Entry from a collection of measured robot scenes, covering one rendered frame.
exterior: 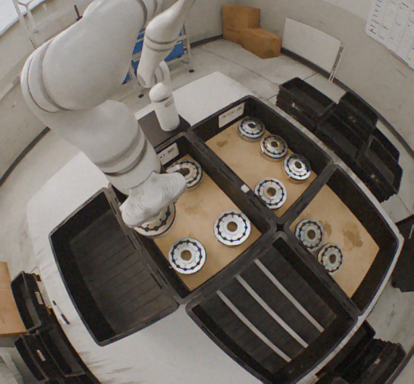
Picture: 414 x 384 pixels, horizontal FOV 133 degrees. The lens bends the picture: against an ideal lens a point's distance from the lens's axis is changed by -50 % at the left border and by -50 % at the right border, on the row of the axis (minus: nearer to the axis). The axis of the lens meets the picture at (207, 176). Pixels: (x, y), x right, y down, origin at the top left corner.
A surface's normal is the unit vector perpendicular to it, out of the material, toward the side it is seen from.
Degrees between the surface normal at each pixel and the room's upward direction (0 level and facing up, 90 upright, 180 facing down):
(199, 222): 0
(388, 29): 90
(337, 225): 0
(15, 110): 90
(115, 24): 75
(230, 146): 0
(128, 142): 91
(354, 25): 90
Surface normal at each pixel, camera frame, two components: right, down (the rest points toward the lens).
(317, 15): -0.78, 0.58
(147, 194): -0.14, -0.53
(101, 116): 0.11, -0.43
